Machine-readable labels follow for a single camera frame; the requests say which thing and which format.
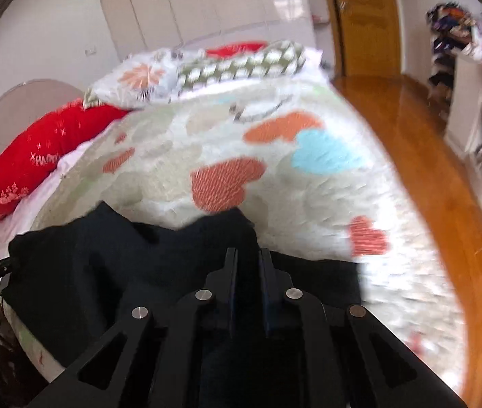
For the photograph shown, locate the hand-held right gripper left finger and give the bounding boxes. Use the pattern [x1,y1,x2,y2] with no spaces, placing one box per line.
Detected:
[25,248,239,408]

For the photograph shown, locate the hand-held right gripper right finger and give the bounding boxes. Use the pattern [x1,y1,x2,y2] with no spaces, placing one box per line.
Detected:
[259,248,468,408]

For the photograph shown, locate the black pants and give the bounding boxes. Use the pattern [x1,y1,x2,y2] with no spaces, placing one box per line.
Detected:
[0,202,363,368]

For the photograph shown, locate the heart-patterned quilt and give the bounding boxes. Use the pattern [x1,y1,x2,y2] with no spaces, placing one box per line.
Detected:
[5,81,469,396]

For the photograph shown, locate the long red pillow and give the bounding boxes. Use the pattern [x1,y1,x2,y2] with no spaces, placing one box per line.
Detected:
[0,99,131,222]

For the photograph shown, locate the grey round headboard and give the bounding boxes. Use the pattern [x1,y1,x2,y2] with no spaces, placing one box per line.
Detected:
[0,79,86,230]

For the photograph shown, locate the green patterned bolster pillow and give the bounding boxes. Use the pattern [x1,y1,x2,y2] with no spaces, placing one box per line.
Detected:
[177,40,307,94]

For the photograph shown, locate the floral white pillow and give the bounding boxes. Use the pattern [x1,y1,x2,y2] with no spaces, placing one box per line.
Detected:
[83,49,208,109]

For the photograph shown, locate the small red pillow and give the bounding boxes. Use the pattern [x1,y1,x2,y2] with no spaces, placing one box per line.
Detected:
[205,41,269,58]

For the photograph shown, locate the white shelf cabinet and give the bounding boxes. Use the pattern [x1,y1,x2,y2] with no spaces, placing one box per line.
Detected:
[443,49,482,243]

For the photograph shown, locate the glossy white wardrobe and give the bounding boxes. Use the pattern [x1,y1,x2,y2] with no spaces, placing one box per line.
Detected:
[92,0,329,58]

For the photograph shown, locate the wooden door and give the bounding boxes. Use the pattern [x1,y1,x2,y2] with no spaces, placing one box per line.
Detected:
[328,0,403,79]

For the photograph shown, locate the cluttered shoe rack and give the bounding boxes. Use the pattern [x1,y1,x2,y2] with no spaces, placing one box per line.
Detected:
[426,3,482,94]

